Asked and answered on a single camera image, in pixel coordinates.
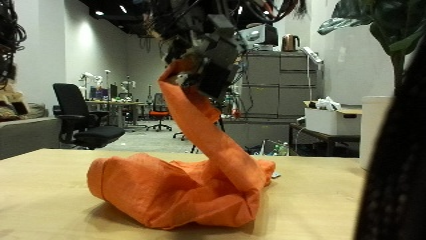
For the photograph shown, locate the orange shirt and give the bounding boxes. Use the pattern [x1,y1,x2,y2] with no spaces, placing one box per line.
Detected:
[85,58,277,231]

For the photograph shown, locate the grey device box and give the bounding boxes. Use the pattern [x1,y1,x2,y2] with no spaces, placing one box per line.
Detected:
[241,23,280,51]

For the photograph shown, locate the copper kettle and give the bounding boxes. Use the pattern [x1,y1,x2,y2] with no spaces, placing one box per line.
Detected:
[281,33,302,53]

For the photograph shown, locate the tall grey metal cabinet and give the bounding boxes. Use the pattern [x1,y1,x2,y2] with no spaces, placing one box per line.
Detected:
[238,49,325,118]

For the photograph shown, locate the white power strip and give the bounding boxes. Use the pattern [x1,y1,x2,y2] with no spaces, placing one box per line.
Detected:
[301,46,325,65]

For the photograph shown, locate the orange office chair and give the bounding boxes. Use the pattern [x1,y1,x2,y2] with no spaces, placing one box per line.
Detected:
[145,92,174,133]

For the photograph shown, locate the low grey counter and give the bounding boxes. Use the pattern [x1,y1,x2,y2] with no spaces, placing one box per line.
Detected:
[220,116,309,152]

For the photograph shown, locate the light wooden desk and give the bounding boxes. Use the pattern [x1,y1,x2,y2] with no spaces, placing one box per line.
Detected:
[85,99,149,130]

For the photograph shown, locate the white storage box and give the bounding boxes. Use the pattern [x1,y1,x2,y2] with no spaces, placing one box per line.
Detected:
[304,105,363,136]

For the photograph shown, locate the green bottles pack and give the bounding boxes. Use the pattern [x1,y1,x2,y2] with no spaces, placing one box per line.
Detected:
[261,139,290,157]

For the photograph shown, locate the dark side table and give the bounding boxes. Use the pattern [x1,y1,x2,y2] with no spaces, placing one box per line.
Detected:
[288,122,362,158]

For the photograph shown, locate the black office chair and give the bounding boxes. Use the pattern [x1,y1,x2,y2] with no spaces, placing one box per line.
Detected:
[52,82,126,151]

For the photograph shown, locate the green leafy plant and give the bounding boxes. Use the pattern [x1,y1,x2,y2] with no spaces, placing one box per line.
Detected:
[317,0,426,98]

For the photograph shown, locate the white cylindrical pot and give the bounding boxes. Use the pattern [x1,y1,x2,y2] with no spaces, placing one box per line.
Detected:
[359,95,395,171]

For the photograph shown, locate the brown plush blanket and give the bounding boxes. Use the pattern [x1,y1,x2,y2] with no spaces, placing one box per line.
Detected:
[0,82,48,122]

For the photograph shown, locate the grey sofa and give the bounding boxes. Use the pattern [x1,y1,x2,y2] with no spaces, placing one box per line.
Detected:
[0,116,63,160]

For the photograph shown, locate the black hand wiring cables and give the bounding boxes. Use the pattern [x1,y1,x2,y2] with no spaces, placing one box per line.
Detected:
[238,0,309,25]

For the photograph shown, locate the black cable bundle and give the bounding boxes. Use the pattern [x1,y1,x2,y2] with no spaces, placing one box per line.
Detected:
[0,0,29,83]

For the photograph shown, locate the black mesh cable sleeve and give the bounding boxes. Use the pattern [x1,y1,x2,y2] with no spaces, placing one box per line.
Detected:
[353,33,426,240]

